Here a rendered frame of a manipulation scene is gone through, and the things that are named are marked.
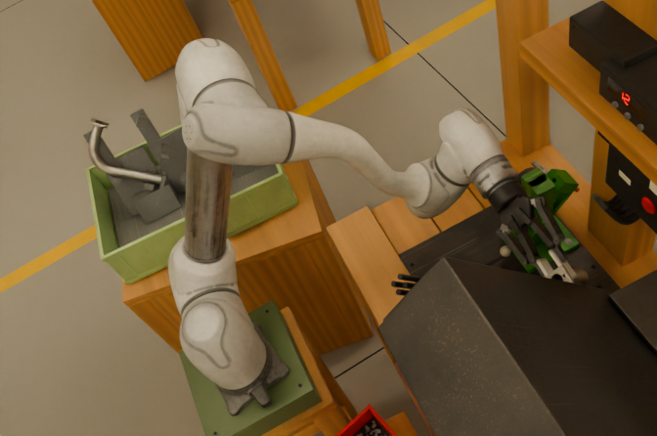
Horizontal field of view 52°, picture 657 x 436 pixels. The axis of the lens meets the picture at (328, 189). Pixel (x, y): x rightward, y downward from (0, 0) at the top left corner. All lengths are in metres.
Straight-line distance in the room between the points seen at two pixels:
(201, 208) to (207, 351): 0.32
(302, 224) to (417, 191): 0.68
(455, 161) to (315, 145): 0.38
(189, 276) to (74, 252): 2.04
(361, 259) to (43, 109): 3.07
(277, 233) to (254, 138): 1.00
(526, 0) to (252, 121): 0.75
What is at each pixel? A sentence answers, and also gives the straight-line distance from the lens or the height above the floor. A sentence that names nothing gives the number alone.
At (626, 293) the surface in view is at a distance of 1.40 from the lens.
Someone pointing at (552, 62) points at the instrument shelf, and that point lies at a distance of 1.34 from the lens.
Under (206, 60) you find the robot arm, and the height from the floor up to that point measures 1.71.
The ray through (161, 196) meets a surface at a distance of 2.27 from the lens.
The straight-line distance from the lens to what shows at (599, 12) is 1.30.
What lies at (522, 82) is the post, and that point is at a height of 1.18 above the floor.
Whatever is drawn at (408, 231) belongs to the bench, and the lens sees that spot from 1.92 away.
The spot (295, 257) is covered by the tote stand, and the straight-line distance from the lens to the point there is 2.18.
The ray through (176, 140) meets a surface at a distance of 2.25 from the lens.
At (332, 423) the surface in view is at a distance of 1.90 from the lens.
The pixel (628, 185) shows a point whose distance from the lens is 1.32.
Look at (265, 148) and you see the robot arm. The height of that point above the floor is 1.63.
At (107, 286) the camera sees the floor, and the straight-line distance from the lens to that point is 3.42.
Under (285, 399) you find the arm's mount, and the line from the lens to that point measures 1.72.
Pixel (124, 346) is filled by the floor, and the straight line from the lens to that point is 3.20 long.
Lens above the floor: 2.47
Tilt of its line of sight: 50 degrees down
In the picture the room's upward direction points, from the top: 24 degrees counter-clockwise
